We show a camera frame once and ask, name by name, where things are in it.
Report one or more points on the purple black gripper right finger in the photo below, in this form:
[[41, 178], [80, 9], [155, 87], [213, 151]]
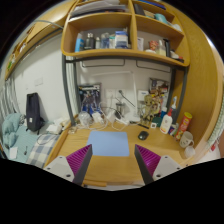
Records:
[[152, 166]]

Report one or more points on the white mug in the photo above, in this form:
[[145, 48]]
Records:
[[186, 140]]

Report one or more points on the plaid blanket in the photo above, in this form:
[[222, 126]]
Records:
[[41, 150]]

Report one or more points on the blue bottle on shelf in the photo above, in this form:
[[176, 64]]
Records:
[[79, 43]]

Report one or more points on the robot figure box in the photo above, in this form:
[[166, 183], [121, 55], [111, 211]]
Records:
[[90, 97]]

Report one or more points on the black computer mouse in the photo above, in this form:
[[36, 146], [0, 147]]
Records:
[[143, 135]]

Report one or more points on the wooden shelf unit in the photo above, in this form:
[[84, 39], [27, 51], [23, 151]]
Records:
[[98, 29]]

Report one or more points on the blue spray bottle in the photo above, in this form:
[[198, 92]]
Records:
[[174, 107]]

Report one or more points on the white blue box on shelf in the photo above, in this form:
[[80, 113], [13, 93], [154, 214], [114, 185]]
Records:
[[121, 39]]

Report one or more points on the blue mouse pad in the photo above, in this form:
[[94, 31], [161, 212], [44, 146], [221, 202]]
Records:
[[106, 143]]

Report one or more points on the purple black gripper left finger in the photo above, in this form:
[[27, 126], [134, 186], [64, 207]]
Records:
[[73, 167]]

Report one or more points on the yellow red snack can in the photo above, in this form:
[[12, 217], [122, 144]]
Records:
[[183, 125]]

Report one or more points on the black backpack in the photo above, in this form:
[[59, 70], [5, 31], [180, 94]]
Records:
[[34, 120]]

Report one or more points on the groot figurine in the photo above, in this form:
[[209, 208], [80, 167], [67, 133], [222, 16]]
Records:
[[148, 110]]

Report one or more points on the white lotion bottle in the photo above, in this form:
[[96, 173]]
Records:
[[166, 123]]

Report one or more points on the teal pillow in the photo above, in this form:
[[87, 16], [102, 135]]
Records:
[[9, 128]]

